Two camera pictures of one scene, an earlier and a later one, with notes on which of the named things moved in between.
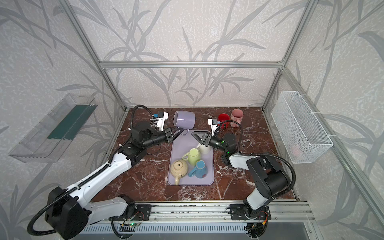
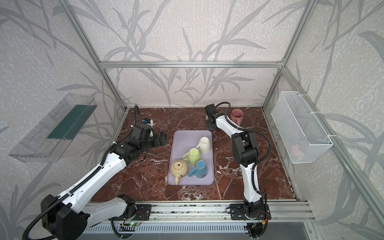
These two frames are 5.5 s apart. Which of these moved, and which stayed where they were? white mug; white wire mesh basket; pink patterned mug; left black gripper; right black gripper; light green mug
Moved: right black gripper; left black gripper
Stayed: pink patterned mug; white mug; white wire mesh basket; light green mug
